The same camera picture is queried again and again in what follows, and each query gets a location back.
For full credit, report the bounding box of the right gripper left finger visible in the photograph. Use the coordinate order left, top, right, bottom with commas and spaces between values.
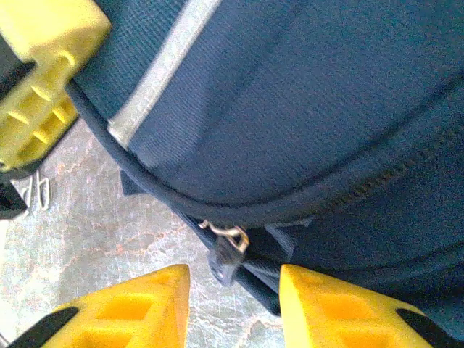
7, 263, 191, 348

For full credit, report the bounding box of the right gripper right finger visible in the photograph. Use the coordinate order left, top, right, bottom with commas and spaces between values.
278, 263, 462, 348

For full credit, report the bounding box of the navy blue backpack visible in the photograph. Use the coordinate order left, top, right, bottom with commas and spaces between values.
70, 0, 464, 338

